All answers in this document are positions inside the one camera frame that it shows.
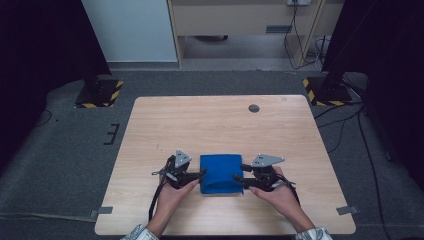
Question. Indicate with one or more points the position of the person's left hand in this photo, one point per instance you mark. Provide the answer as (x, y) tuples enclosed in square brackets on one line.
[(171, 200)]

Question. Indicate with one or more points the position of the grey tape strip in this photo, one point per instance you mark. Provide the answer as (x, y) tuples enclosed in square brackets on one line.
[(103, 210), (347, 210)]

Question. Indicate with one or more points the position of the white power strip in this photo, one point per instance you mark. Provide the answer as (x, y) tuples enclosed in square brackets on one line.
[(299, 2)]

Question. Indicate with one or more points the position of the black stand with striped base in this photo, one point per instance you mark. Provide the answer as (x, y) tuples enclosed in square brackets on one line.
[(328, 93), (100, 95)]

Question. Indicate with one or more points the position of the blue cloth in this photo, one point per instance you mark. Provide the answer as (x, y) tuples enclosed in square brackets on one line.
[(220, 170)]

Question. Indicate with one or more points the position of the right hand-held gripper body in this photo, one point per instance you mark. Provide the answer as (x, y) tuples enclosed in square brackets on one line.
[(266, 178)]

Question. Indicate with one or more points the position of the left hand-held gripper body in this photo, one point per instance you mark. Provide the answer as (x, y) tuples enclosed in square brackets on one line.
[(175, 175)]

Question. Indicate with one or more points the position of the black curtain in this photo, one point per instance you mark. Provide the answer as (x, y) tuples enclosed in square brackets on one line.
[(393, 66), (40, 50)]

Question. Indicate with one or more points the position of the grey round table grommet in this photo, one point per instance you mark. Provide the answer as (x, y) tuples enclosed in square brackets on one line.
[(254, 108)]

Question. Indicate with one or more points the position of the white cabinet panel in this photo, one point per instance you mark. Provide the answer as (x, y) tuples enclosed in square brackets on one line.
[(130, 30)]

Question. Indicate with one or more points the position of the light wooden desk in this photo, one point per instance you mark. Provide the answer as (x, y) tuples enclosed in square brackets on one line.
[(233, 18)]

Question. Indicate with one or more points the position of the person's right hand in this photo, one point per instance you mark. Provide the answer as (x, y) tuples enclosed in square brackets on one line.
[(281, 198)]

